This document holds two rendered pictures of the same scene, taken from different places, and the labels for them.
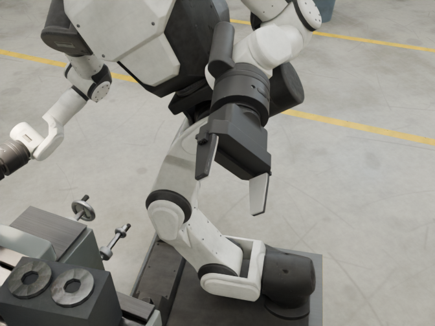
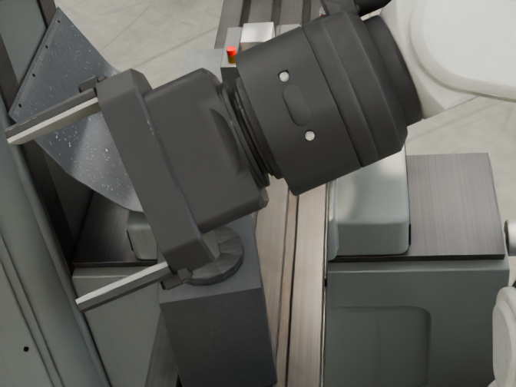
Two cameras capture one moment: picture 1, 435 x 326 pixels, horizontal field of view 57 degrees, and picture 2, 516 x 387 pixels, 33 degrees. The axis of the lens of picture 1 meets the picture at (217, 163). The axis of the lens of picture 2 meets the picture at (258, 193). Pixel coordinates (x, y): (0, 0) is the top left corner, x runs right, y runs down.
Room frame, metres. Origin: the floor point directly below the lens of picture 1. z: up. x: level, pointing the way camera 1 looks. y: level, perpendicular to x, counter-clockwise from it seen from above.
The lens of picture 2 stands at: (0.41, -0.43, 1.86)
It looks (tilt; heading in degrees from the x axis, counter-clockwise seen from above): 42 degrees down; 78
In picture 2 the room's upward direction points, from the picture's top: 9 degrees counter-clockwise
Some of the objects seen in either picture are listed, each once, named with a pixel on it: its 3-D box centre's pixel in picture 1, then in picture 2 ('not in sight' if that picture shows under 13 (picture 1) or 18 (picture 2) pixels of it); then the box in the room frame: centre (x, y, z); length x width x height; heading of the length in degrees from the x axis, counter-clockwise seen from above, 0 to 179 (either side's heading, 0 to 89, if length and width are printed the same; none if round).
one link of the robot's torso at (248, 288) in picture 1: (234, 266); not in sight; (0.86, -0.06, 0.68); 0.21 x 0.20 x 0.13; 79
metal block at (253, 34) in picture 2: not in sight; (259, 47); (0.72, 0.84, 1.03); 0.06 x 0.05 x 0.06; 68
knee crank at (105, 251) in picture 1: (115, 239); not in sight; (1.13, 0.44, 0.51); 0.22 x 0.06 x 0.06; 158
